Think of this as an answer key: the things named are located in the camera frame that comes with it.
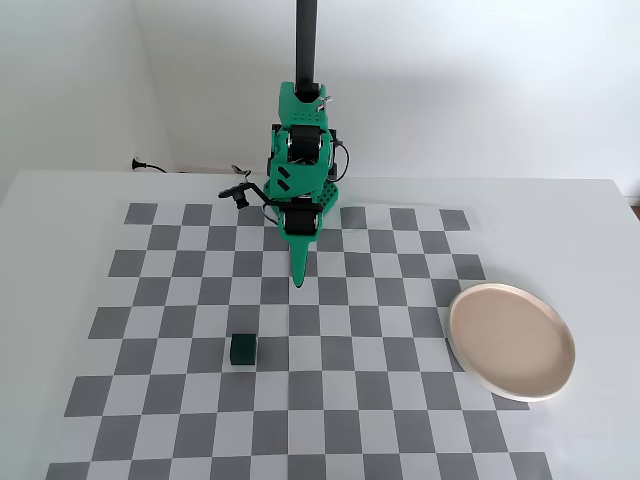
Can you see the black vertical pole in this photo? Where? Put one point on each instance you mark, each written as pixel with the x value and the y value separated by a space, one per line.
pixel 306 45

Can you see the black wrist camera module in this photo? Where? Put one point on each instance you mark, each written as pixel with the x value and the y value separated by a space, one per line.
pixel 239 196

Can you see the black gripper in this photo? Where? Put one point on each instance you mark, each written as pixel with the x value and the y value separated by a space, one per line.
pixel 300 222

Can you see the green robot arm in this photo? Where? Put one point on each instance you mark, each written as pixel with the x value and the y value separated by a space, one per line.
pixel 300 175

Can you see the grey white checkerboard mat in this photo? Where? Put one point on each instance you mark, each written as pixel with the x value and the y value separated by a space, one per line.
pixel 320 380

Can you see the beige round plate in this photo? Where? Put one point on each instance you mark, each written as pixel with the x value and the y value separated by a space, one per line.
pixel 511 341

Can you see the dark green dice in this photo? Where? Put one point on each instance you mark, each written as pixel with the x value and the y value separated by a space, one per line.
pixel 243 351

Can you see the silver clamp lever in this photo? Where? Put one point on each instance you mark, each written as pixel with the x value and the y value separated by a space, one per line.
pixel 241 171

